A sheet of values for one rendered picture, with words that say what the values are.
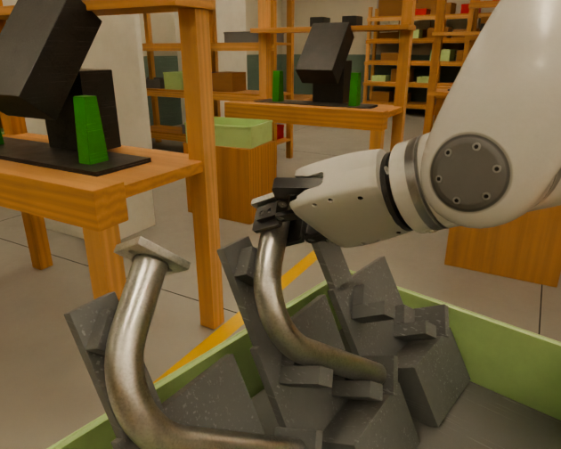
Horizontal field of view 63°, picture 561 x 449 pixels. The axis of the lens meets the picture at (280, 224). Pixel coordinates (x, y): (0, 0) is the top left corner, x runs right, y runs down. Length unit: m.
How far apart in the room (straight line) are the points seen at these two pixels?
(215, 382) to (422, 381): 0.32
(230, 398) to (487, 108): 0.38
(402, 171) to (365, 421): 0.33
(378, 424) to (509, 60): 0.45
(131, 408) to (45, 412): 1.79
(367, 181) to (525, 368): 0.47
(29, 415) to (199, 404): 1.73
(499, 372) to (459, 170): 0.55
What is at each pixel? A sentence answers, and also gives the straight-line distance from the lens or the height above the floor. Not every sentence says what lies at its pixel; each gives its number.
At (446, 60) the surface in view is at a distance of 10.49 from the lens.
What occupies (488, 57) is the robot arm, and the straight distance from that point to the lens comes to 0.30.
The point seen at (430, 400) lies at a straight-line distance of 0.72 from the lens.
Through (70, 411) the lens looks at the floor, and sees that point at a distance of 2.14.
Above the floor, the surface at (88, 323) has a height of 1.13.
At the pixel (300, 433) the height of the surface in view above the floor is 0.96.
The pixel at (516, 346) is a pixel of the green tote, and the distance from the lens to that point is 0.78.
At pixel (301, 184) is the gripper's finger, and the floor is 1.22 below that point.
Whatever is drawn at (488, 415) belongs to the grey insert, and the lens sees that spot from 0.78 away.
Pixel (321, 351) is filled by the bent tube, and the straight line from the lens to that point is 0.53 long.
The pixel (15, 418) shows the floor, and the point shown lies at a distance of 2.21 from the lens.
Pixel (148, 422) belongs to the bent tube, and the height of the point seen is 1.07.
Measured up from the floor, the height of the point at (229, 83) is 0.95.
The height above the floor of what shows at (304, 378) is 1.01.
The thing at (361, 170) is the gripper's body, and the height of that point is 1.24.
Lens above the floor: 1.34
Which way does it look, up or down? 21 degrees down
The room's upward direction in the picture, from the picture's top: straight up
